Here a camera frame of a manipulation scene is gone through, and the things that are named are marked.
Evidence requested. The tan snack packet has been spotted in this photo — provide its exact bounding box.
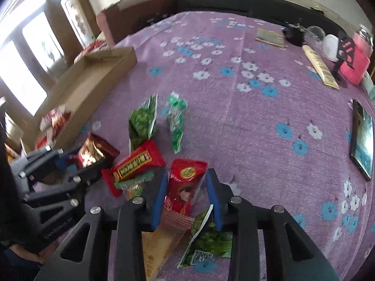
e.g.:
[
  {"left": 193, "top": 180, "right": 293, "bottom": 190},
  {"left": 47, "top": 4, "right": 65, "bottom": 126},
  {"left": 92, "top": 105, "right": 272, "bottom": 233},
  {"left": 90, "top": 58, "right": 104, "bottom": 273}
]
[{"left": 142, "top": 225, "right": 191, "bottom": 281}]

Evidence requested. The wooden glass door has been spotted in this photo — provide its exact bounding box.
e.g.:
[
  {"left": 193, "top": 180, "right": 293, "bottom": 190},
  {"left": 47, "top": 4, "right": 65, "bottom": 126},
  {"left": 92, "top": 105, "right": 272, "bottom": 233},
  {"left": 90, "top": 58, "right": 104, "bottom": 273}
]
[{"left": 0, "top": 0, "right": 98, "bottom": 115}]

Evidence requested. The black sofa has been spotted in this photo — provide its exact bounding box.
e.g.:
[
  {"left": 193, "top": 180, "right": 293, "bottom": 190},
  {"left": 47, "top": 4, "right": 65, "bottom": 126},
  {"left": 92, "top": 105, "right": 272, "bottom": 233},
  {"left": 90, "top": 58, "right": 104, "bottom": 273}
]
[{"left": 177, "top": 0, "right": 349, "bottom": 40}]

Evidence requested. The pink bottle with knitted sleeve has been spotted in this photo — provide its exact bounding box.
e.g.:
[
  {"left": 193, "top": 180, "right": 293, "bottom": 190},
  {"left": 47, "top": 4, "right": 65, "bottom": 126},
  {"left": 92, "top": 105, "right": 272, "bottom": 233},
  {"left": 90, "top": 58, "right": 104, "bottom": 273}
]
[{"left": 340, "top": 25, "right": 374, "bottom": 86}]

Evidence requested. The white round jar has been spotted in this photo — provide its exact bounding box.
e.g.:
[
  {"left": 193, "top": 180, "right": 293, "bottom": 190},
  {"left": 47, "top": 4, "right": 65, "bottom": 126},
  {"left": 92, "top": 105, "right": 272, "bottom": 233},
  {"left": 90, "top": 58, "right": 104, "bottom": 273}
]
[{"left": 322, "top": 34, "right": 342, "bottom": 63}]

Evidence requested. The person's left hand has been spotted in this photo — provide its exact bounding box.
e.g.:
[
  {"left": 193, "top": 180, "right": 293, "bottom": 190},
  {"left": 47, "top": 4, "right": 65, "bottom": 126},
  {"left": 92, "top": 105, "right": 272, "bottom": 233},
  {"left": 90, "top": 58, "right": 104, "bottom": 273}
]
[{"left": 9, "top": 240, "right": 58, "bottom": 265}]

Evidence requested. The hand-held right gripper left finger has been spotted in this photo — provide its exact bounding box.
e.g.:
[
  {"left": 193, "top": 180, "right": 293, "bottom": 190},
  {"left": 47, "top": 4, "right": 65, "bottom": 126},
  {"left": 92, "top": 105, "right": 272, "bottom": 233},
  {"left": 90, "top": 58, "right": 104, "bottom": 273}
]
[{"left": 34, "top": 167, "right": 169, "bottom": 281}]

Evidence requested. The mint green tube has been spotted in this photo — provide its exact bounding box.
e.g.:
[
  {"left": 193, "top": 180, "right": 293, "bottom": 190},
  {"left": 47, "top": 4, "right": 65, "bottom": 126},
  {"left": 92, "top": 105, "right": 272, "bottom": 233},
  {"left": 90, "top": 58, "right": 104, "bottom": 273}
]
[{"left": 362, "top": 72, "right": 375, "bottom": 100}]

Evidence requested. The green orange snack packet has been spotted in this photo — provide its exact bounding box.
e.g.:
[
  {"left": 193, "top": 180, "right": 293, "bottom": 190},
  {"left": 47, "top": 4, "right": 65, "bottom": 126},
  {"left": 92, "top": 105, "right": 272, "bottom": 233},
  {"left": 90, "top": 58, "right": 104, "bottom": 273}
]
[{"left": 114, "top": 170, "right": 156, "bottom": 201}]

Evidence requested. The cardboard box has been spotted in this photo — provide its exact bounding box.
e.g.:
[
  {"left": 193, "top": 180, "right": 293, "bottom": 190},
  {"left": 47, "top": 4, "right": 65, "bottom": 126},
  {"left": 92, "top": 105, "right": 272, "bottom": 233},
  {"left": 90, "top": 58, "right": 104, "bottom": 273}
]
[{"left": 22, "top": 47, "right": 138, "bottom": 155}]

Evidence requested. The cream tube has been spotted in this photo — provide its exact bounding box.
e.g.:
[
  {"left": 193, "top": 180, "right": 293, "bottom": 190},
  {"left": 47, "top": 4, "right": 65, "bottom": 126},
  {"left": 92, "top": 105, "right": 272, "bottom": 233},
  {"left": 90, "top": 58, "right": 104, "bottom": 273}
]
[{"left": 302, "top": 44, "right": 340, "bottom": 90}]

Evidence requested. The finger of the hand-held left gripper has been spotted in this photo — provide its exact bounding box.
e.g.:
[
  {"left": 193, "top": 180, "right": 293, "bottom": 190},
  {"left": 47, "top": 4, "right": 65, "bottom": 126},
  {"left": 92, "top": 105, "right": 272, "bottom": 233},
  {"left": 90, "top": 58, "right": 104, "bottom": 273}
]
[
  {"left": 10, "top": 147, "right": 79, "bottom": 182},
  {"left": 20, "top": 156, "right": 119, "bottom": 208}
]

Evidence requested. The clear glass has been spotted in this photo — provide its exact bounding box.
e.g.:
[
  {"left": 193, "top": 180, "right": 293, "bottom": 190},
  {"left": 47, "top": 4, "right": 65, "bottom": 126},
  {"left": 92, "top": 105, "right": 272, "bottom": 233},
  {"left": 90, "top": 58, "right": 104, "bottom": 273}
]
[{"left": 305, "top": 26, "right": 326, "bottom": 43}]

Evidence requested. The green white snack packet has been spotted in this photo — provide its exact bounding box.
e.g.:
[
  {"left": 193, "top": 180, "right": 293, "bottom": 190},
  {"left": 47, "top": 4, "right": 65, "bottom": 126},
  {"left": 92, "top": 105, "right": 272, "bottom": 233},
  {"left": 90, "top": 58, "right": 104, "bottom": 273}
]
[{"left": 165, "top": 92, "right": 188, "bottom": 154}]

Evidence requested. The floral patterned cloth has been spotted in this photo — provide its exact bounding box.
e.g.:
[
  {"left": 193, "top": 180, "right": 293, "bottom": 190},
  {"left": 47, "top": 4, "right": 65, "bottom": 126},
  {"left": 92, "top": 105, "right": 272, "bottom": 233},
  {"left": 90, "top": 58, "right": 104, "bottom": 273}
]
[{"left": 73, "top": 32, "right": 107, "bottom": 63}]

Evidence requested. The black pink phone stand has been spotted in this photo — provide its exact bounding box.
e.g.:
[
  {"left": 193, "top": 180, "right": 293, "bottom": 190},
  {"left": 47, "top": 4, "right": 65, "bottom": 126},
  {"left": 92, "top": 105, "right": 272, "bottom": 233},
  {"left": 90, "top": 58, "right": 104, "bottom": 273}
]
[{"left": 334, "top": 30, "right": 356, "bottom": 79}]

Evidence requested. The brown armchair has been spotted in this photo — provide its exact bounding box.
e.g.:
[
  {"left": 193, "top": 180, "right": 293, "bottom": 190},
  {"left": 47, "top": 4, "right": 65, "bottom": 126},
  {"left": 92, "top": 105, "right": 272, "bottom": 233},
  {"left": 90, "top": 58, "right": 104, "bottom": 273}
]
[{"left": 97, "top": 0, "right": 178, "bottom": 47}]

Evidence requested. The red snack packet green emblem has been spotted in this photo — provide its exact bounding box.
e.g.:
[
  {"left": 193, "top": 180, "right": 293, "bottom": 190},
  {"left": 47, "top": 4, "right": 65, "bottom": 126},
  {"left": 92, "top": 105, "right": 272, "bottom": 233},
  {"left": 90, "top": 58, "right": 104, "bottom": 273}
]
[{"left": 161, "top": 159, "right": 209, "bottom": 232}]

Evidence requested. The khaki notebook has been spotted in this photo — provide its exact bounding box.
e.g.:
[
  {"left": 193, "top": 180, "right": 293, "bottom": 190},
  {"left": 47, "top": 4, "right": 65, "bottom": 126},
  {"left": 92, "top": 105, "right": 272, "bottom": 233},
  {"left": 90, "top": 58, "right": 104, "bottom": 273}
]
[{"left": 255, "top": 28, "right": 287, "bottom": 49}]

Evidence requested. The red white snack packet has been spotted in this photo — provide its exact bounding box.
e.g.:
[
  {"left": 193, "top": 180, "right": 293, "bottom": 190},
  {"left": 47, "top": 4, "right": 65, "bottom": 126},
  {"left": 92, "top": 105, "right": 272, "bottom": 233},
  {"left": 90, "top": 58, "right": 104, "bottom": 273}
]
[{"left": 39, "top": 107, "right": 71, "bottom": 132}]

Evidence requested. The person's left forearm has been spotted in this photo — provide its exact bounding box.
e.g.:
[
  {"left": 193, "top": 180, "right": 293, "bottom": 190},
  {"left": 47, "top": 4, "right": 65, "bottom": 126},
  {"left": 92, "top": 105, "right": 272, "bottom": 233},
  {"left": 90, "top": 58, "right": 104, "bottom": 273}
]
[{"left": 0, "top": 126, "right": 22, "bottom": 246}]

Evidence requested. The dark red gold snack packet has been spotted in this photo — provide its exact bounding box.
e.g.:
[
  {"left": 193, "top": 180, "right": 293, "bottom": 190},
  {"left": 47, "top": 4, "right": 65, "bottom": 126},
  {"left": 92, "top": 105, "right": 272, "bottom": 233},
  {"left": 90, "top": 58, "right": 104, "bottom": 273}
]
[{"left": 77, "top": 133, "right": 120, "bottom": 169}]

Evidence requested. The black cup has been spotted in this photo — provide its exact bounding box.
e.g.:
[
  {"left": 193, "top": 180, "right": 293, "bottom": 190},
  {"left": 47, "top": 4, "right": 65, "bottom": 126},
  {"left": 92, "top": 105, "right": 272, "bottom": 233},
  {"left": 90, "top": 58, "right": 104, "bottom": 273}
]
[{"left": 282, "top": 23, "right": 307, "bottom": 47}]

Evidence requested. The red snack packet yellow label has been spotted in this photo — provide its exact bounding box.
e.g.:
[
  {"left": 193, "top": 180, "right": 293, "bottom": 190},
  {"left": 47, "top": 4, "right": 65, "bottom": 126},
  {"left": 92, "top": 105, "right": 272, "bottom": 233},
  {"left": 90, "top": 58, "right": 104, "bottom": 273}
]
[{"left": 101, "top": 140, "right": 166, "bottom": 198}]

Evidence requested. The black smartphone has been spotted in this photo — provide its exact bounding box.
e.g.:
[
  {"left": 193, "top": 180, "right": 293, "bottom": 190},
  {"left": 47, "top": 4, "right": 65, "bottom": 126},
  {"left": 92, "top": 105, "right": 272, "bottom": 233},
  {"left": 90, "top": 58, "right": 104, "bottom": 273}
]
[{"left": 349, "top": 99, "right": 375, "bottom": 180}]

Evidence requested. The red patterned snack packet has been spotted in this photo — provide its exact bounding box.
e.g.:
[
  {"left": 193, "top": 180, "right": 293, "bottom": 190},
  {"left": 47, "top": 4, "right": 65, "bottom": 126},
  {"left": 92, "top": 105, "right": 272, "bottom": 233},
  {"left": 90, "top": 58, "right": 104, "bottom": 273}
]
[{"left": 35, "top": 136, "right": 55, "bottom": 150}]

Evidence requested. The purple floral tablecloth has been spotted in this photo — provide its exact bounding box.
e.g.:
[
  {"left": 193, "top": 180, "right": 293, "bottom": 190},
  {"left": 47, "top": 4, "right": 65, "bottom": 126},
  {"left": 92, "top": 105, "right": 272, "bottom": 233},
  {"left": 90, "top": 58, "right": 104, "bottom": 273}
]
[{"left": 29, "top": 11, "right": 375, "bottom": 281}]

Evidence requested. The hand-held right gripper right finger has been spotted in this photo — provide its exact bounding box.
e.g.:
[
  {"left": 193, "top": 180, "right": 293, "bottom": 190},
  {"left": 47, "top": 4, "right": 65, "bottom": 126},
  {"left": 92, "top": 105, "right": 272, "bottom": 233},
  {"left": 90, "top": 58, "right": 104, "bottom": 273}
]
[{"left": 205, "top": 168, "right": 342, "bottom": 281}]

